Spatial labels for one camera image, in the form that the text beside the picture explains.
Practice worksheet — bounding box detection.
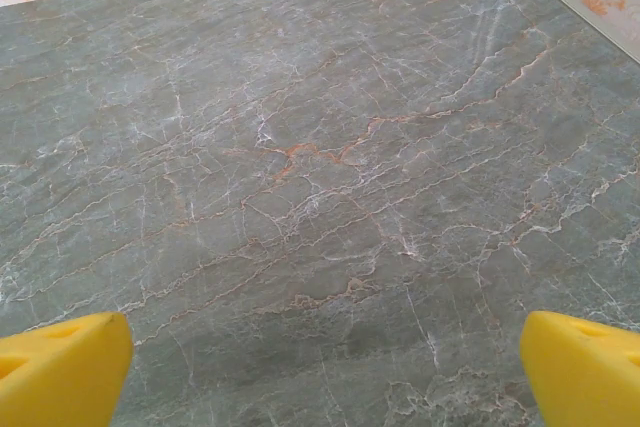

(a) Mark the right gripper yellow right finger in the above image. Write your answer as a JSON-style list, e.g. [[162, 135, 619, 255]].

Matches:
[[519, 310, 640, 427]]

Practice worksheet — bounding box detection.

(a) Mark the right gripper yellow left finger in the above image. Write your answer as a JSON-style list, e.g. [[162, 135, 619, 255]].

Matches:
[[0, 311, 135, 427]]

